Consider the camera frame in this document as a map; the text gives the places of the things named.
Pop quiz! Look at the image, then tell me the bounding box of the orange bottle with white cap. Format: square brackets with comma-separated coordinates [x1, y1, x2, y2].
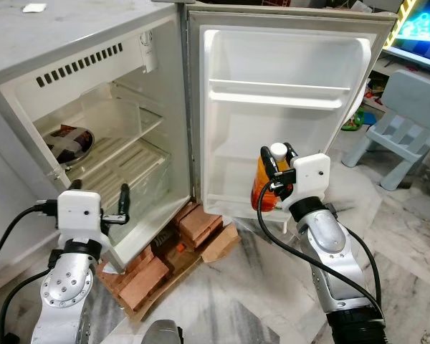
[252, 142, 292, 213]

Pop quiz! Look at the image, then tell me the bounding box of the clear glass fridge shelf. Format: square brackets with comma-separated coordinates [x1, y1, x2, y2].
[36, 97, 166, 169]

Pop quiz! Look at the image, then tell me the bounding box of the fridge door with white lining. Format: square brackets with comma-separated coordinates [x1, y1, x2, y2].
[185, 2, 400, 219]

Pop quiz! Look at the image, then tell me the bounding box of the grey mini fridge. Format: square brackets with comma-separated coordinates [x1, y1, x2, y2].
[0, 0, 201, 277]

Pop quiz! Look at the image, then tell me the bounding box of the clear plastic crisper drawer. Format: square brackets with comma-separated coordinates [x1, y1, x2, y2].
[72, 136, 174, 241]

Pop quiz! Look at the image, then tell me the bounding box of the red clay brick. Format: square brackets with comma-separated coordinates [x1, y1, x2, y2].
[118, 257, 170, 310]
[173, 202, 201, 224]
[95, 247, 135, 287]
[183, 211, 224, 249]

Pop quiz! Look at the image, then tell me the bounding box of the green toy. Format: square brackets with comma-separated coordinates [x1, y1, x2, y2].
[342, 107, 366, 133]

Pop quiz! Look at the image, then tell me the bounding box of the light blue child's chair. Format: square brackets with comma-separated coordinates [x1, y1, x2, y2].
[340, 68, 430, 192]

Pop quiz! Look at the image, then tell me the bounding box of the white thermostat housing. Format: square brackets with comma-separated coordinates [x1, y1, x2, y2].
[138, 30, 160, 74]

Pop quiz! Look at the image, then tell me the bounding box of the screen with bright blue picture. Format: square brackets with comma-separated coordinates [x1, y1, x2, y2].
[382, 0, 430, 72]

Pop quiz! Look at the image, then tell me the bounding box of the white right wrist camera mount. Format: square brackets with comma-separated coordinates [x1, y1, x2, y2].
[292, 153, 332, 210]

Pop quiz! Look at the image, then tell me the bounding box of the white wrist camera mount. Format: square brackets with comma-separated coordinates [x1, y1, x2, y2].
[292, 153, 332, 210]
[56, 189, 107, 250]

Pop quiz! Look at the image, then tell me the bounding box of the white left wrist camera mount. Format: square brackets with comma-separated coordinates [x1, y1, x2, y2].
[56, 189, 107, 250]

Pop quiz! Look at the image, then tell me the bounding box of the white door shelf rail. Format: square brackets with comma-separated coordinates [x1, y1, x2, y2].
[208, 77, 353, 110]

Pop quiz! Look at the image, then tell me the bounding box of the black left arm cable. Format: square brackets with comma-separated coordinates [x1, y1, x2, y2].
[0, 203, 59, 287]

